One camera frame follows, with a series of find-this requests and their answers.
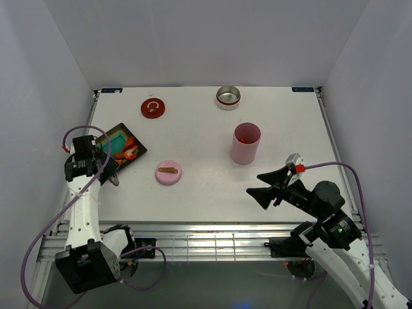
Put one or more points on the metal tongs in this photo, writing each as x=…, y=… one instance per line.
x=114, y=180

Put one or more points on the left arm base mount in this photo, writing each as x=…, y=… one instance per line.
x=148, y=252

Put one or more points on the red round lid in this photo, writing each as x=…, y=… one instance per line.
x=153, y=108

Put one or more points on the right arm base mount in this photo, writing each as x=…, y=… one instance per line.
x=288, y=248

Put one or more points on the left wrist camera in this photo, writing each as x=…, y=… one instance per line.
x=83, y=147

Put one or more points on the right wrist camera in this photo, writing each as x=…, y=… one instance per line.
x=295, y=168

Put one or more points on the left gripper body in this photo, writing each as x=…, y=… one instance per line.
x=110, y=167

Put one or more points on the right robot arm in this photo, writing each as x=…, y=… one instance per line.
x=333, y=240

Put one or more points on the right blue label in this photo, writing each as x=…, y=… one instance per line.
x=303, y=89

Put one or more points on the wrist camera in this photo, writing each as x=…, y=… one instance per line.
x=295, y=168
x=83, y=147

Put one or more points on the metal bowl with red band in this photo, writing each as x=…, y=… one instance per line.
x=228, y=98

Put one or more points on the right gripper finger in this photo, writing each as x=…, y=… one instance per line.
x=279, y=177
x=263, y=195

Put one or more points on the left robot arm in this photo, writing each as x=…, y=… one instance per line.
x=90, y=258

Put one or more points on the pink cylindrical container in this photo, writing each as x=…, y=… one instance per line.
x=245, y=154

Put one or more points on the pink lid with brown handle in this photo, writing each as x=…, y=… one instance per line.
x=168, y=172

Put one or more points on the black square food plate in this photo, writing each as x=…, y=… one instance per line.
x=117, y=137

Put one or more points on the left blue label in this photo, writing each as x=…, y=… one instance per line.
x=111, y=90

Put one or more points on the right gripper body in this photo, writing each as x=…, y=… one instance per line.
x=296, y=195

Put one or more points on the red sausage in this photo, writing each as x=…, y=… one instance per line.
x=243, y=140

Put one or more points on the blue label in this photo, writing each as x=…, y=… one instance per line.
x=111, y=90
x=303, y=89

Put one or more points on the aluminium frame rail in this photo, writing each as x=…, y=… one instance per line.
x=212, y=242

